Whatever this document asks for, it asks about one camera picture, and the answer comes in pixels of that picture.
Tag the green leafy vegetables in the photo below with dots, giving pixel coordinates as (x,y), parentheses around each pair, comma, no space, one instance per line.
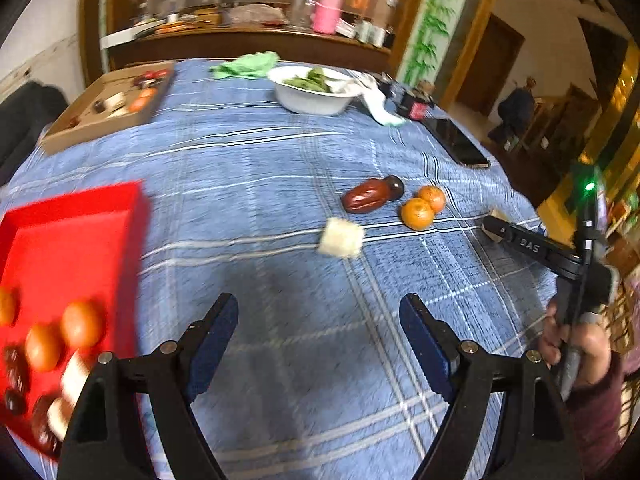
(310,81)

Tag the small dark red date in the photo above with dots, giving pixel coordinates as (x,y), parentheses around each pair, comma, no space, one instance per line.
(395,187)

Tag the white flat board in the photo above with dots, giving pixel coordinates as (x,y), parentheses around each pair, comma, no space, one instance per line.
(122,37)

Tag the wooden railing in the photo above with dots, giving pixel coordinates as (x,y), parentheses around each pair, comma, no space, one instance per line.
(575,110)

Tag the glass mug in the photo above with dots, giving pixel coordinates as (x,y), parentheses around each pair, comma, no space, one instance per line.
(301,10)

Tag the white block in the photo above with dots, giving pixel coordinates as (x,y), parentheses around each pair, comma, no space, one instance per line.
(114,101)

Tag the clear plastic bag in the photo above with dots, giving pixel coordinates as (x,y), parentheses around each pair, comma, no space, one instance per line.
(257,14)

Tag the brown wooden door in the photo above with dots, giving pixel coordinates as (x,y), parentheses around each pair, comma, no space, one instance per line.
(492,60)

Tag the red plastic tray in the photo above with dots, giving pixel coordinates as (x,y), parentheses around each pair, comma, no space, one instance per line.
(65,240)

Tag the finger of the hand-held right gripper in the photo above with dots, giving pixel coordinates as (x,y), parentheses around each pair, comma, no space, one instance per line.
(530,247)

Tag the small red fruits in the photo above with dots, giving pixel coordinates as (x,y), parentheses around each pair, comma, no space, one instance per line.
(149,78)

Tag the bamboo wall painting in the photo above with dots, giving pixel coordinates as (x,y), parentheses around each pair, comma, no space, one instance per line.
(430,35)

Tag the black smartphone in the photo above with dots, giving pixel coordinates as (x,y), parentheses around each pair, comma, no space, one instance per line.
(457,142)

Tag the white bowl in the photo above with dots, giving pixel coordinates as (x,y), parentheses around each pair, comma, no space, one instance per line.
(310,102)

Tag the black and red device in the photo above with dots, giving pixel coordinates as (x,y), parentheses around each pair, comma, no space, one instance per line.
(416,107)

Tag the white packets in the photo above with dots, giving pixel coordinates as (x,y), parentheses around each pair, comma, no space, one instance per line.
(367,32)

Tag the green cloth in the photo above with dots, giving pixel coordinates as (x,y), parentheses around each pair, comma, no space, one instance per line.
(245,66)

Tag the blue plaid tablecloth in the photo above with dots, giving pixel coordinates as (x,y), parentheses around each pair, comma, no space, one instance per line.
(280,160)

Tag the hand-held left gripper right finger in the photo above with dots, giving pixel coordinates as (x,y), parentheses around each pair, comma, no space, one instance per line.
(427,347)

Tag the pink bottle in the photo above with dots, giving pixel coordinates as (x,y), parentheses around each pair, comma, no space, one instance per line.
(327,15)

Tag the dark cloth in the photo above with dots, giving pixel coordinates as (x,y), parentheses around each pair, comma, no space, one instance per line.
(25,120)

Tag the person's right forearm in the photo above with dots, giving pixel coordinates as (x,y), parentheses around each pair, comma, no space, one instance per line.
(597,420)

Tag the wooden sideboard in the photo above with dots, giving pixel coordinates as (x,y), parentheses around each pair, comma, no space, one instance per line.
(200,42)

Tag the white sock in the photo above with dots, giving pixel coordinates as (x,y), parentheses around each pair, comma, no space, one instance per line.
(377,105)

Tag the cardboard box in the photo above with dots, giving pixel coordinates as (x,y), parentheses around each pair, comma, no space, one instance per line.
(90,136)

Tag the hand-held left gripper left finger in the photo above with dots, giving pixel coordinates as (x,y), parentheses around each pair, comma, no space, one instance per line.
(212,350)

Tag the person's right hand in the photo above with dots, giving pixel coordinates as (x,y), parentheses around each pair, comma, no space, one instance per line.
(595,352)

